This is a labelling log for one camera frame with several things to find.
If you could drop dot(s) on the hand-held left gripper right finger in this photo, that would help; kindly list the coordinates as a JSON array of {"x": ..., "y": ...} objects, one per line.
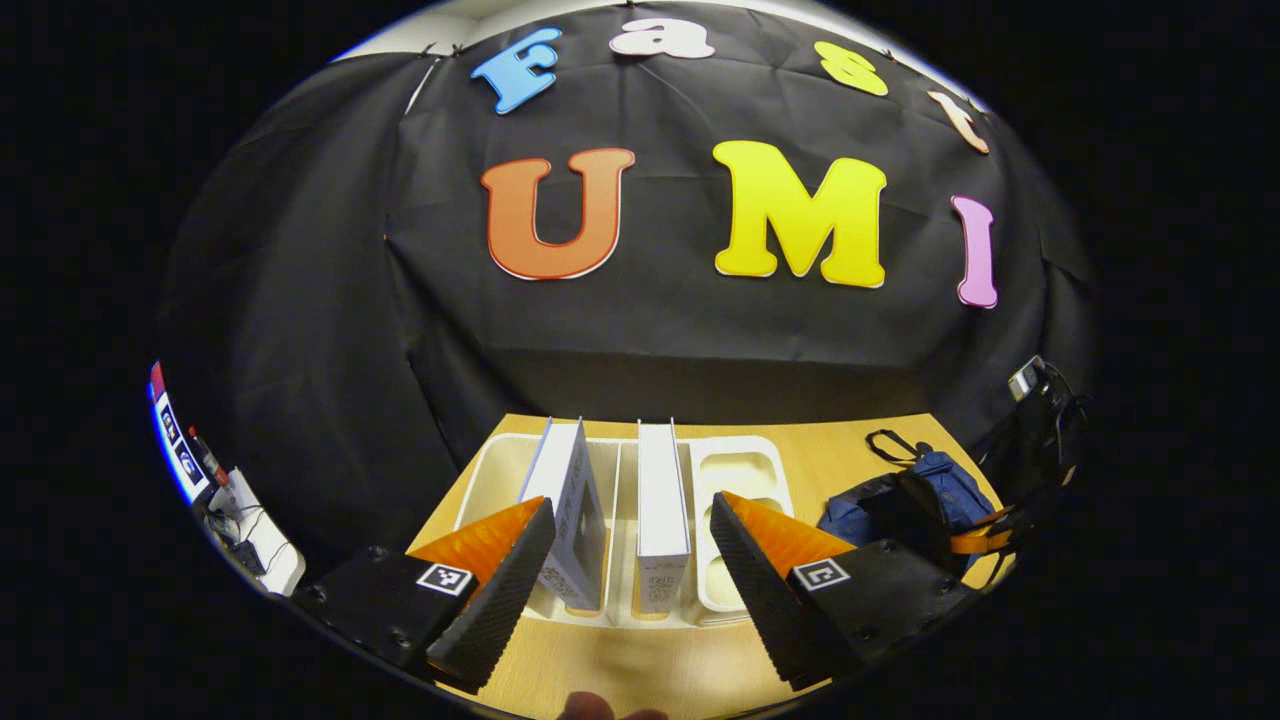
[{"x": 765, "y": 600}]

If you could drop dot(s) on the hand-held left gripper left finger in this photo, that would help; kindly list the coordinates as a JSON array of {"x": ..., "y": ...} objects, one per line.
[{"x": 500, "y": 600}]

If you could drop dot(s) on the white plastic bookshelf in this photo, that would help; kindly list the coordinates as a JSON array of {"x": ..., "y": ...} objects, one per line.
[{"x": 740, "y": 480}]

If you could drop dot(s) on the blue schoolbag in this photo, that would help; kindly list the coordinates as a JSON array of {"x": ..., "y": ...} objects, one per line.
[{"x": 950, "y": 490}]

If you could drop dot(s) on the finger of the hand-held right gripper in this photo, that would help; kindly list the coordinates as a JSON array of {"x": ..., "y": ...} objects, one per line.
[{"x": 930, "y": 515}]

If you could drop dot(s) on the computer monitor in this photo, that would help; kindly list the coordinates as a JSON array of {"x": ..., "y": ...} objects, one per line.
[{"x": 170, "y": 430}]

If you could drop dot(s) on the thin grey book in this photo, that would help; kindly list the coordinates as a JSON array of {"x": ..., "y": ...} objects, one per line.
[{"x": 570, "y": 500}]

